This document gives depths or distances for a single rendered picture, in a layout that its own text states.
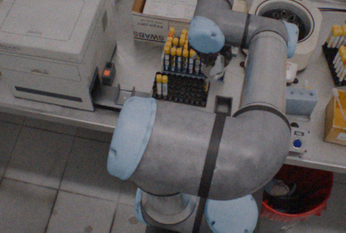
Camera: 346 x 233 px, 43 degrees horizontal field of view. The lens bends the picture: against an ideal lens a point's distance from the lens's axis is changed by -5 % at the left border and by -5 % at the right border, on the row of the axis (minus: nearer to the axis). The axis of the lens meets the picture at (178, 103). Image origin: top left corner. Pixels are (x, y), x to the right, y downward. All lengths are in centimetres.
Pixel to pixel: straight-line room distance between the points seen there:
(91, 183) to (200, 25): 149
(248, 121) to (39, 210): 176
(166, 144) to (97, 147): 178
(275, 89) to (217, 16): 26
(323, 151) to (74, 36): 80
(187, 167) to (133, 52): 99
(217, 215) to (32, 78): 69
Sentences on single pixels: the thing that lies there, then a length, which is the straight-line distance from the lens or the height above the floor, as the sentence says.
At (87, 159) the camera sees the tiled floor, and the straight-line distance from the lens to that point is 233.
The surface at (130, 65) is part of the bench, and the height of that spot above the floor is 88.
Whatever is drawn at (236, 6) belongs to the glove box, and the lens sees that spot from 157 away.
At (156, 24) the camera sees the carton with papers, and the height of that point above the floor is 98.
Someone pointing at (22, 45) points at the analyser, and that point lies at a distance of 124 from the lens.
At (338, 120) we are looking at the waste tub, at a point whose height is 88.
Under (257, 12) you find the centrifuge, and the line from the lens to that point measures 153.
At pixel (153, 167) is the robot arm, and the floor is 156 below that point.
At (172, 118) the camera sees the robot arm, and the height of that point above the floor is 158.
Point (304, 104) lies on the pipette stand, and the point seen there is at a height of 95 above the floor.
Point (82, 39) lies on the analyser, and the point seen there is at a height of 117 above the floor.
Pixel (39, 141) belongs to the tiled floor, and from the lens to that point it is 243.
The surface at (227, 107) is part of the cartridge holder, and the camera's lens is 141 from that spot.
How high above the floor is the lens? 210
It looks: 59 degrees down
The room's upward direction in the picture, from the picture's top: 2 degrees clockwise
